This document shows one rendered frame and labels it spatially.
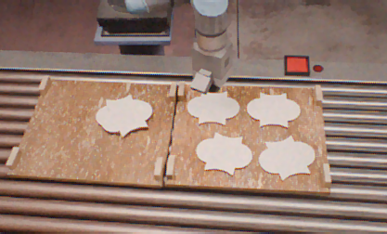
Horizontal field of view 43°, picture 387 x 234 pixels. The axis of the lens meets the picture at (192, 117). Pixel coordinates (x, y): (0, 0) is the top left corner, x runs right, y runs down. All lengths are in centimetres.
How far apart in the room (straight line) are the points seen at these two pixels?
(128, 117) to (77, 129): 15
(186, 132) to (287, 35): 182
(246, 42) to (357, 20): 72
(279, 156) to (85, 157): 51
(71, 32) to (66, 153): 194
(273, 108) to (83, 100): 55
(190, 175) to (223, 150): 11
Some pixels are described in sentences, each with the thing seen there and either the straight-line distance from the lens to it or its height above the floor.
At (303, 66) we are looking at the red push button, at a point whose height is 93.
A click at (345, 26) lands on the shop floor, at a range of 319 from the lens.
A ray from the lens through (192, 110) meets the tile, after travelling 138.
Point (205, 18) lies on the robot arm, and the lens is 111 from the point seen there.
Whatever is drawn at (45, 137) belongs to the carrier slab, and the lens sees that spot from 141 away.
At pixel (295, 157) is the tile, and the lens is 129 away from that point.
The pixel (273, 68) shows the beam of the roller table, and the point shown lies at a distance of 154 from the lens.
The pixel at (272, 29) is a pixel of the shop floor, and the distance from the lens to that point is 310.
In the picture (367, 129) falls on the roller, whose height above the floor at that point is 92.
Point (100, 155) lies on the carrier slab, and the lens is 133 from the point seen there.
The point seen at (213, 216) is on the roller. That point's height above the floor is 92.
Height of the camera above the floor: 199
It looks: 50 degrees down
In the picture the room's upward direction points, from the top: 4 degrees counter-clockwise
